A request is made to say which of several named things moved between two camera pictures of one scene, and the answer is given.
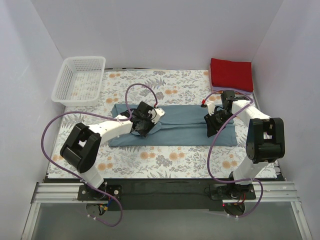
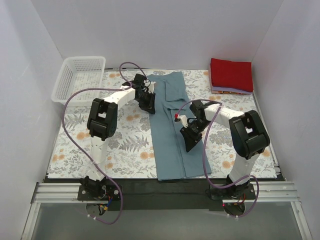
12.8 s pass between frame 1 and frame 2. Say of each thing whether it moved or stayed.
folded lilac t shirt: stayed
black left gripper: moved
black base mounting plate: stayed
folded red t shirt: stayed
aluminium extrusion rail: stayed
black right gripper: moved
